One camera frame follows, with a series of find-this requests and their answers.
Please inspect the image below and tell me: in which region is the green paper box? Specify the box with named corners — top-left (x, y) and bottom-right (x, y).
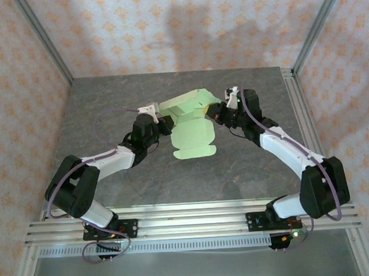
top-left (157, 86), bottom-right (226, 162)

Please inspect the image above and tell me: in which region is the black controller board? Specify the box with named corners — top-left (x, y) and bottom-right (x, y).
top-left (268, 228), bottom-right (310, 252)

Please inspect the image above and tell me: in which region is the aluminium side rail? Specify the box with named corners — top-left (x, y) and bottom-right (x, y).
top-left (280, 65), bottom-right (340, 207)

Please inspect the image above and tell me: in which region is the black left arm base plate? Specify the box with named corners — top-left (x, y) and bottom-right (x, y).
top-left (82, 219), bottom-right (139, 242)

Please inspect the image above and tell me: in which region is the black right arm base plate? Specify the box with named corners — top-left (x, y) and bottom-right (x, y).
top-left (245, 209), bottom-right (304, 233)

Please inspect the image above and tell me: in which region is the aluminium mounting rail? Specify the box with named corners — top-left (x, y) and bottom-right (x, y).
top-left (22, 193), bottom-right (363, 248)

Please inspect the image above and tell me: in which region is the aluminium frame post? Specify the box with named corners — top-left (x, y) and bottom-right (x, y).
top-left (288, 0), bottom-right (352, 76)
top-left (12, 0), bottom-right (75, 89)

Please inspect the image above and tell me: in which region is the slotted grey cable duct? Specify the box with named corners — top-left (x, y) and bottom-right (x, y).
top-left (38, 234), bottom-right (273, 259)

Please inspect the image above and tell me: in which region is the aluminium frame leg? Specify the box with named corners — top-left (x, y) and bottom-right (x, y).
top-left (10, 244), bottom-right (41, 276)
top-left (346, 227), bottom-right (369, 276)

